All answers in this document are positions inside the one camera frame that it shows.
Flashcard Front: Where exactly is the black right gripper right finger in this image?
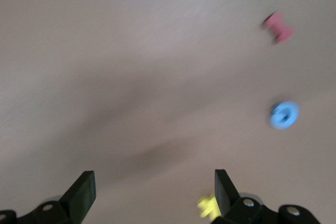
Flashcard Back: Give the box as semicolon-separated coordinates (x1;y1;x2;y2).
211;168;323;224

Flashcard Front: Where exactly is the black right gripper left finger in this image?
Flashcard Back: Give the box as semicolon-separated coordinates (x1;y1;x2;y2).
0;170;97;224

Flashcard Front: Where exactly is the blue foam letter e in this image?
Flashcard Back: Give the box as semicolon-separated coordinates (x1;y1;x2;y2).
268;100;300;130

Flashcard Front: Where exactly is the yellow foam letter k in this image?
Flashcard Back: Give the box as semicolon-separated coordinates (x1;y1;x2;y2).
196;194;219;219

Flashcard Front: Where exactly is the red foam letter I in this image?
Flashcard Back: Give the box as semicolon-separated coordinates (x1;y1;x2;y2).
261;10;294;43

